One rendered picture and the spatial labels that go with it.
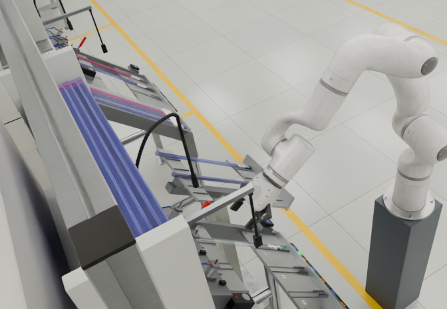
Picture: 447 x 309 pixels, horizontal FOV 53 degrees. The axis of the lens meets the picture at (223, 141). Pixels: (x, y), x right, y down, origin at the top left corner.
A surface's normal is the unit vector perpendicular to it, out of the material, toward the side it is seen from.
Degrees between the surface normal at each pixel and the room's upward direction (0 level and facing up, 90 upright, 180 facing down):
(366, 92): 0
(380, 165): 0
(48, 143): 0
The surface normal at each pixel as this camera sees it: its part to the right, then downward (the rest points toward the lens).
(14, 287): -0.15, -0.74
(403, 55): -0.36, 0.24
